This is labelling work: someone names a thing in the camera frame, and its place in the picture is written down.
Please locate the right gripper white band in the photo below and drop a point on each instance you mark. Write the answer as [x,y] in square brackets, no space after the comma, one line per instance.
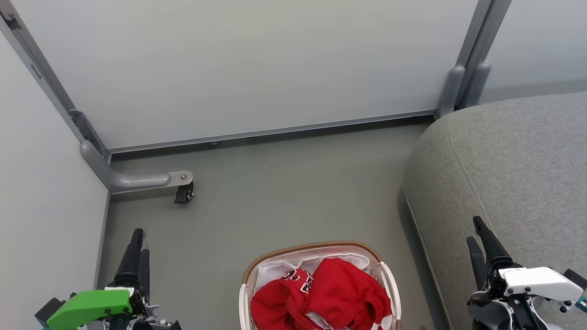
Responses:
[536,282]

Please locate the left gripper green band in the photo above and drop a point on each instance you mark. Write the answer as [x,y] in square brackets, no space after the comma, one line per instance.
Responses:
[87,307]

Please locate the red knit garment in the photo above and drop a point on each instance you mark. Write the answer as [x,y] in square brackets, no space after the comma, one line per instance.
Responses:
[348,288]

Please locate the red and white jersey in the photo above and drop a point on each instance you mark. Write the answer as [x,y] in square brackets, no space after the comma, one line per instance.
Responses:
[275,307]

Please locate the grey fabric sofa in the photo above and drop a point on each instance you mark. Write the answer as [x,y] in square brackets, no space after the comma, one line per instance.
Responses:
[504,174]

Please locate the black caster wheel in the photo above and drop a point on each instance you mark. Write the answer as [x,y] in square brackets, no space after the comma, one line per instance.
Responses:
[183,195]

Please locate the white laundry basket brown rim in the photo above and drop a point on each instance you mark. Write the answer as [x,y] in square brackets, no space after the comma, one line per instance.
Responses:
[387,293]

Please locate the grey partition foot bracket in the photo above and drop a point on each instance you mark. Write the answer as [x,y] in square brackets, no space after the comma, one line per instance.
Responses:
[124,179]

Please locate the grey partition corner post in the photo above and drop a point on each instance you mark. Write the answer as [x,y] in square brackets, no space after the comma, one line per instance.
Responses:
[50,87]

